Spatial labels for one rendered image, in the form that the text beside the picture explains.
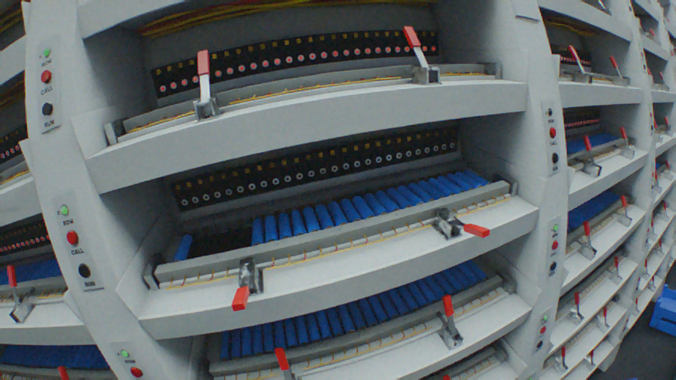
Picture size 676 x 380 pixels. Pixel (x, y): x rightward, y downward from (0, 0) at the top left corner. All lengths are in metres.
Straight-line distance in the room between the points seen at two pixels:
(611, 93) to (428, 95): 0.57
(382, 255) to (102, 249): 0.34
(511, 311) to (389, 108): 0.43
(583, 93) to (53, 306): 1.03
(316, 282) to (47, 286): 0.47
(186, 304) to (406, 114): 0.35
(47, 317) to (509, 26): 0.86
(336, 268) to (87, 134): 0.34
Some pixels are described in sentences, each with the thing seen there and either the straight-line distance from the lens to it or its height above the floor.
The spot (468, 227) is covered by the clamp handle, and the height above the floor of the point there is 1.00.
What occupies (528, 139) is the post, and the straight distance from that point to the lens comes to 0.47.
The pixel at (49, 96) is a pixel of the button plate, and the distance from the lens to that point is 0.41.
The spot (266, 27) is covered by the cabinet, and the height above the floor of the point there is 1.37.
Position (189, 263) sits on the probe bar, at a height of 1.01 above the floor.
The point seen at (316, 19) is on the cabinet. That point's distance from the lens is 0.54.
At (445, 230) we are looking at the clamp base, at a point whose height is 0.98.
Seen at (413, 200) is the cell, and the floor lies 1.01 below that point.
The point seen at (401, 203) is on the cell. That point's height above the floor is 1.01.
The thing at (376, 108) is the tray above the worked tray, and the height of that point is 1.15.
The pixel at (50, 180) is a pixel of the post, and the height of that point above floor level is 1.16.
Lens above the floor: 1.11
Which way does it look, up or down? 9 degrees down
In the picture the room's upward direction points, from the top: 11 degrees counter-clockwise
